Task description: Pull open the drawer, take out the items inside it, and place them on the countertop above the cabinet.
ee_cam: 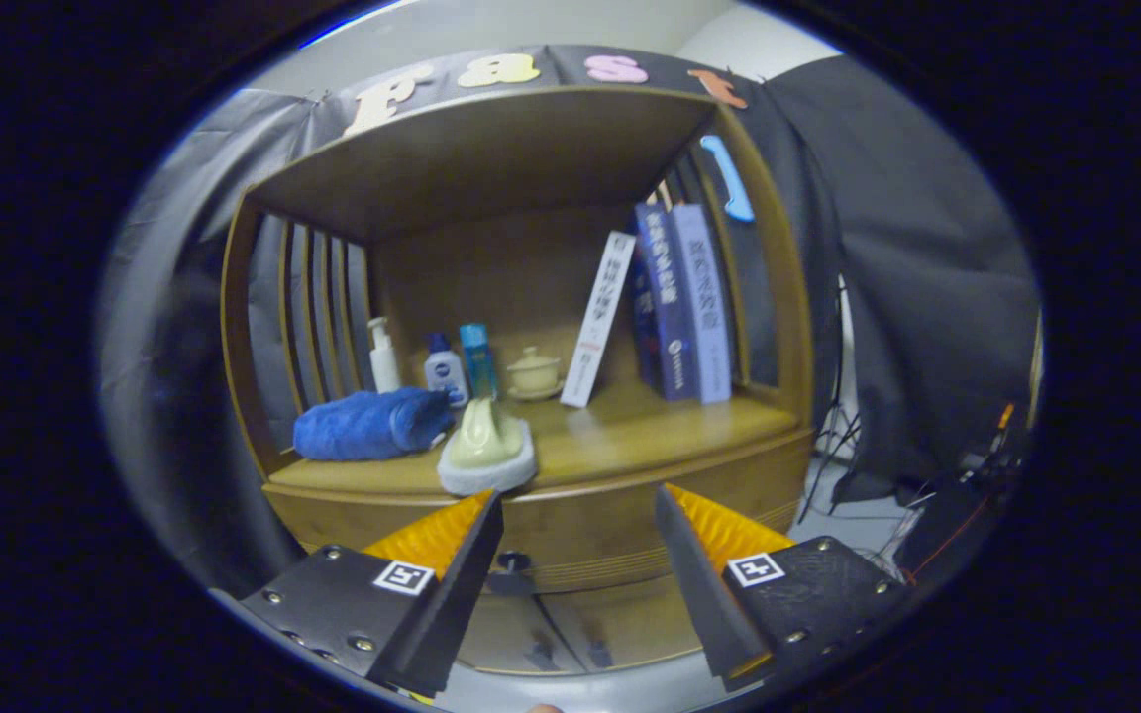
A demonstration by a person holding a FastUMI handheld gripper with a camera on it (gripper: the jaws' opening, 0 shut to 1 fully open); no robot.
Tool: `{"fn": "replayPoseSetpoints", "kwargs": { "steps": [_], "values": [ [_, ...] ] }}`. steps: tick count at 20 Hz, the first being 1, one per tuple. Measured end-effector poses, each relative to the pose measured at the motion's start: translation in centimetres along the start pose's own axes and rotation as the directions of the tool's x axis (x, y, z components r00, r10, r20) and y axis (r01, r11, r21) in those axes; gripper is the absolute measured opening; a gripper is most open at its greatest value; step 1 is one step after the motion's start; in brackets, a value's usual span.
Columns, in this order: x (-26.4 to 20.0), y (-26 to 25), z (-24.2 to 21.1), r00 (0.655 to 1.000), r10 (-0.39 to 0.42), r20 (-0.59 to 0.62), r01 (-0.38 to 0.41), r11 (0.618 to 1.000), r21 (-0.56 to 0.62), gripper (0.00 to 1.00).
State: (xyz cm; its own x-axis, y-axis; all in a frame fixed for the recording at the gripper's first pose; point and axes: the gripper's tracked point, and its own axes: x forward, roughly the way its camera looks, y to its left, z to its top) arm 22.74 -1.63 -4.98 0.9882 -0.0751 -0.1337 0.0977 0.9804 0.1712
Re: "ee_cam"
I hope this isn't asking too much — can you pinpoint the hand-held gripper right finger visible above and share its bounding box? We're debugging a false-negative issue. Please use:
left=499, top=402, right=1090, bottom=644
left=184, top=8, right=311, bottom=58
left=655, top=483, right=913, bottom=692

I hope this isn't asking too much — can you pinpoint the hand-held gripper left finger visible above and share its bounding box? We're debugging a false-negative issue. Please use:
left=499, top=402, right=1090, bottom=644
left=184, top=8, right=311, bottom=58
left=239, top=488, right=505, bottom=696

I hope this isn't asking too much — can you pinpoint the wooden drawer with black knob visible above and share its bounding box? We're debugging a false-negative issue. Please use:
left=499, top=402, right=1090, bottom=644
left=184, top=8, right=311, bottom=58
left=263, top=426, right=817, bottom=595

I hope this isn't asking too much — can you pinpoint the pale green white cleaning brush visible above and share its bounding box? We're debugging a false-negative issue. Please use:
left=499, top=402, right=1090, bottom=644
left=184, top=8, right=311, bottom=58
left=436, top=396, right=539, bottom=497

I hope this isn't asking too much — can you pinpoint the wooden countertop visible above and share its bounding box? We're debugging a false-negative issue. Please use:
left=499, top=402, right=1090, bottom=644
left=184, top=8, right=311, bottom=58
left=263, top=381, right=801, bottom=501

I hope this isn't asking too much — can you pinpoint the wooden cabinet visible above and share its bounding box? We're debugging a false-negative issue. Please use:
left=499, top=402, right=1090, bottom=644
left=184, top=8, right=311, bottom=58
left=221, top=84, right=817, bottom=679

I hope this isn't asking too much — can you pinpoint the blue rolled towel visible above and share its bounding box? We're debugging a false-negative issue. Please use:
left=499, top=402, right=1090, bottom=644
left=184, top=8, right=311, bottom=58
left=293, top=387, right=458, bottom=462

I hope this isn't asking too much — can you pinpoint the black tripod stand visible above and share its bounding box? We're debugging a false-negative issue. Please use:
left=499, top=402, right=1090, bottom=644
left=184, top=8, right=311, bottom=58
left=796, top=277, right=864, bottom=526

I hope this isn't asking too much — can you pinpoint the white bottle with blue cap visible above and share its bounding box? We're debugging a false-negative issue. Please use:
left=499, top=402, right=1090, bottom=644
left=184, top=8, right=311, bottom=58
left=423, top=332, right=470, bottom=409

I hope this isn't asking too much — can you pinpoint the beige lidded tea cup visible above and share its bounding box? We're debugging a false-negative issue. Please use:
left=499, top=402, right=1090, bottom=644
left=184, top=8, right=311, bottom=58
left=506, top=346, right=564, bottom=402

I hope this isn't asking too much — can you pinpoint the clear blue bottle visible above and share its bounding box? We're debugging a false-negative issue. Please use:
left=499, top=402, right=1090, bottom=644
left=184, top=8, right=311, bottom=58
left=459, top=323, right=498, bottom=402

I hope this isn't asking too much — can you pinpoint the white pump bottle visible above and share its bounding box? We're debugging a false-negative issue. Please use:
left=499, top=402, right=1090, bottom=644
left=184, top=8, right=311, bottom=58
left=366, top=316, right=402, bottom=394

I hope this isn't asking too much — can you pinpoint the black equipment with orange part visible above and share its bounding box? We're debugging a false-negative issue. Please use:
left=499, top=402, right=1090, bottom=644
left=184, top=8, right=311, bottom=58
left=892, top=401, right=1027, bottom=585

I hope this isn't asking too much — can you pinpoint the white book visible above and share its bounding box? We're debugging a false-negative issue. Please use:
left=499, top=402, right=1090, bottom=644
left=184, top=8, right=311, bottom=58
left=560, top=231, right=638, bottom=409

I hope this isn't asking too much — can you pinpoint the light blue book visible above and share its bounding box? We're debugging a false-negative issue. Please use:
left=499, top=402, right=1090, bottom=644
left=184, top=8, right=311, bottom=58
left=670, top=204, right=734, bottom=405

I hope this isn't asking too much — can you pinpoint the dark blue book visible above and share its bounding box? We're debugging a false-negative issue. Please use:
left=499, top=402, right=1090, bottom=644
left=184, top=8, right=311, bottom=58
left=630, top=202, right=698, bottom=403

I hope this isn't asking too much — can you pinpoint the black backdrop cloth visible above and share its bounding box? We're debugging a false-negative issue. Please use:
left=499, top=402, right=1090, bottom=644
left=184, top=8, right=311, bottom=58
left=95, top=45, right=1042, bottom=595

